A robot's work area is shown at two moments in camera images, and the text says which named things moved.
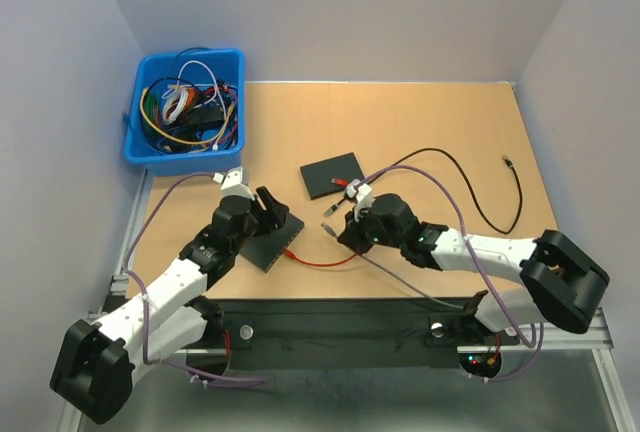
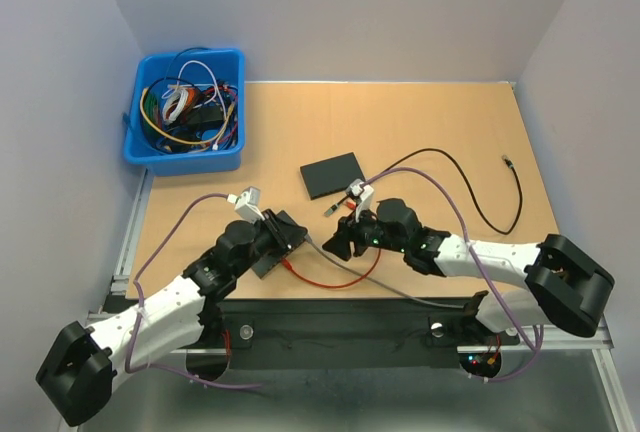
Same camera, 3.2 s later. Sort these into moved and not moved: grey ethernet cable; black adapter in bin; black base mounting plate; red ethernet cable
Moved: grey ethernet cable; red ethernet cable
Not moved: black adapter in bin; black base mounting plate
